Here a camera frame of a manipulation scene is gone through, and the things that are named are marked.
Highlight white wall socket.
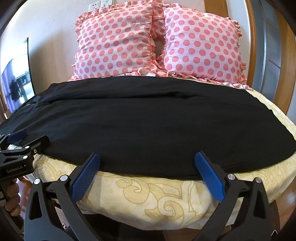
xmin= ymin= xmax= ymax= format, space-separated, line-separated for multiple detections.
xmin=89 ymin=0 xmax=116 ymax=11

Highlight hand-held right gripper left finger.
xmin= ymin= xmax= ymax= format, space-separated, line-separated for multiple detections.
xmin=24 ymin=152 xmax=101 ymax=241

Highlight black pants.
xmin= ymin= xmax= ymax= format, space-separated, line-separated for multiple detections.
xmin=0 ymin=76 xmax=296 ymax=181

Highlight wooden headboard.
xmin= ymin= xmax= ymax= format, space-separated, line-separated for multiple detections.
xmin=205 ymin=0 xmax=296 ymax=116

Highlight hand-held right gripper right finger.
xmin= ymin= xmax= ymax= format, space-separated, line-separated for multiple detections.
xmin=194 ymin=151 xmax=271 ymax=241

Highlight yellow patterned bed quilt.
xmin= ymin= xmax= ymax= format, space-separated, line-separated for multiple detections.
xmin=32 ymin=89 xmax=296 ymax=230

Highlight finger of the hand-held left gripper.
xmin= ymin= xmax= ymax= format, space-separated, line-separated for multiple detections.
xmin=0 ymin=130 xmax=28 ymax=149
xmin=0 ymin=136 xmax=50 ymax=165

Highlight person's left hand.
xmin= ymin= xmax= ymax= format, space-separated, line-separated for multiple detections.
xmin=4 ymin=179 xmax=21 ymax=217

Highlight pink polka dot pillow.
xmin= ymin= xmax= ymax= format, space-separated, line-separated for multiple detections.
xmin=69 ymin=0 xmax=165 ymax=81
xmin=154 ymin=4 xmax=251 ymax=90

